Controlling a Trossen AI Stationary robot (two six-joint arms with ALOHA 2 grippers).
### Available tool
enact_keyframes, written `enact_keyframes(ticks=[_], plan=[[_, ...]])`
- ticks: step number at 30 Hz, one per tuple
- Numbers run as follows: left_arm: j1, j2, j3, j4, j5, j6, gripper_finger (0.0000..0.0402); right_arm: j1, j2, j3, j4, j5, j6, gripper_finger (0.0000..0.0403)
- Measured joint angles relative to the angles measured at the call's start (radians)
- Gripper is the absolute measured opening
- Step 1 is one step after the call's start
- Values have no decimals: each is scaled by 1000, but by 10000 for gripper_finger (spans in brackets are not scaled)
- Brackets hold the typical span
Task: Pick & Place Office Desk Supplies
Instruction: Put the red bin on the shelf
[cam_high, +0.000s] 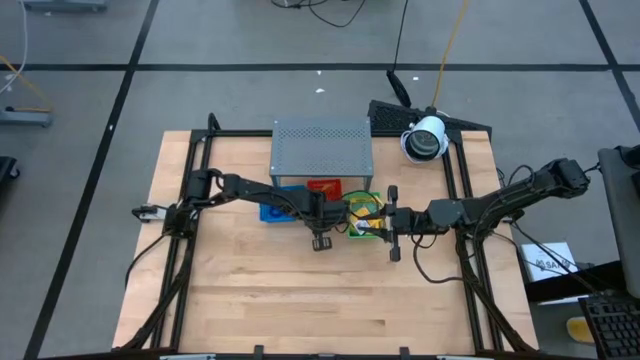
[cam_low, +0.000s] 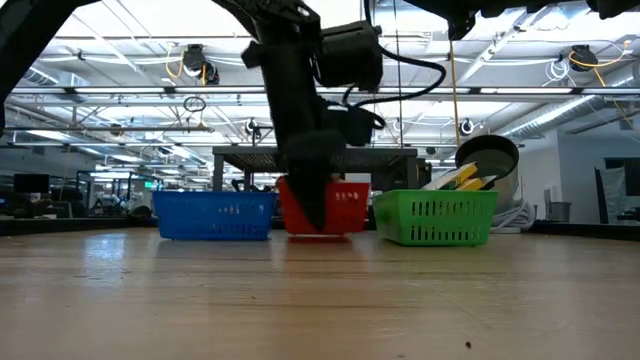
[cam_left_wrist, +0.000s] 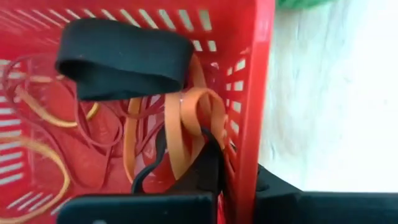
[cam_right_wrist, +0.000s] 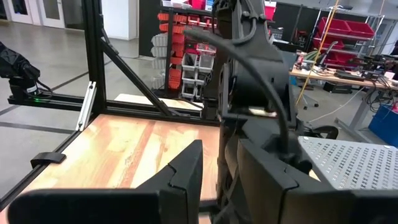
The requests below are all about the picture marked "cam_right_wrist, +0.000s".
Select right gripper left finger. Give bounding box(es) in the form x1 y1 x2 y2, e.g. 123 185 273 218
7 139 203 224

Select black aluminium table frame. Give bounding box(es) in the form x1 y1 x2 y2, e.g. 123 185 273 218
0 0 340 212

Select red bin shelf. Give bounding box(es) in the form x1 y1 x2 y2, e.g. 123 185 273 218
312 17 377 70

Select parts bin rack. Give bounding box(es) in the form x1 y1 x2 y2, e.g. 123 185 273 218
150 0 277 101

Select black box under workbench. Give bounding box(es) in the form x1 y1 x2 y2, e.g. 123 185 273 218
322 81 354 95

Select yellow hanging cable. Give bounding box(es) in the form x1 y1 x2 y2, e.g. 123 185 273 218
295 0 341 106

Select black table edge clip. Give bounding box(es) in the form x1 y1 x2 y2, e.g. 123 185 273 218
30 151 67 169

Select silver aluminium bracket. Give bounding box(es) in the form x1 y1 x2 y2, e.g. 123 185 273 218
75 80 98 132

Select white double doors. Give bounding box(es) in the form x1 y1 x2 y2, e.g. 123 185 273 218
6 0 67 29

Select blue bin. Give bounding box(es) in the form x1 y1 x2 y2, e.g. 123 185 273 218
368 104 398 149

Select wooden workbench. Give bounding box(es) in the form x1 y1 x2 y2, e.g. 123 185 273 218
289 65 398 144

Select grey perforated metal shelf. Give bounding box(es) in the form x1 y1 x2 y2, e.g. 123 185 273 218
297 136 398 191

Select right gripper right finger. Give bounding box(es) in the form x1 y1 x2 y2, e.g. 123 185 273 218
236 138 398 224

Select red storage bins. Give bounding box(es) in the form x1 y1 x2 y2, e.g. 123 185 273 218
263 1 277 22

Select black office chair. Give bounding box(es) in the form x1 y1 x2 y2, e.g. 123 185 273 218
303 40 340 110

